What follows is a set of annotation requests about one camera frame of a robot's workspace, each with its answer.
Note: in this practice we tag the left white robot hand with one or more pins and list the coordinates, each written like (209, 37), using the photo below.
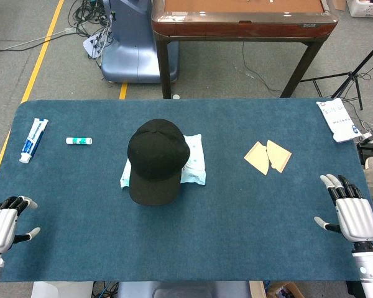
(0, 223)

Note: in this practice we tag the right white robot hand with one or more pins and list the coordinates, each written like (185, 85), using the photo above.
(356, 217)

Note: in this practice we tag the black baseball cap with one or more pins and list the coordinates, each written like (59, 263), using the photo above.
(157, 155)

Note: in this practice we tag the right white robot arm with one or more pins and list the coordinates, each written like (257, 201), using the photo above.
(371, 270)

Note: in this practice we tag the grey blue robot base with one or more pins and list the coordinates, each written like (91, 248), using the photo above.
(186, 290)

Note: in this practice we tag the blue white toothpaste tube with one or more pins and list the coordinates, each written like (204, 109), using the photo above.
(32, 139)

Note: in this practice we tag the tan paper piece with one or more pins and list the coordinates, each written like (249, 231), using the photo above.
(257, 158)
(279, 156)

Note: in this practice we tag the white printed plastic packet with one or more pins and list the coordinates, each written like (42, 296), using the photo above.
(338, 121)

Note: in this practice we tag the brown cardboard box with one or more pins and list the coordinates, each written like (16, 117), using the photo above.
(286, 291)

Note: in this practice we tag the white green glue stick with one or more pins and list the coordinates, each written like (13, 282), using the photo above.
(79, 141)

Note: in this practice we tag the green wet wipes pack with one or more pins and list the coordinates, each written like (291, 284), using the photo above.
(125, 178)

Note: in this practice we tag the black tripod stand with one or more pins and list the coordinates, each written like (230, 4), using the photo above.
(349, 76)

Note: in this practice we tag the light blue wet wipes pack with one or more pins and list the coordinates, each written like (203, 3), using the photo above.
(195, 161)

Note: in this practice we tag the blue carpet table mat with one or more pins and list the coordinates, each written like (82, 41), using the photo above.
(186, 236)

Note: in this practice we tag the white plastic basket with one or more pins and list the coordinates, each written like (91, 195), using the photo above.
(365, 7)

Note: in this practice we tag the blue grey machine base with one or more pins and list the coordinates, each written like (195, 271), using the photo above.
(127, 46)

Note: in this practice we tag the brown mahjong table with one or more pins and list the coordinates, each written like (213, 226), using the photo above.
(242, 29)

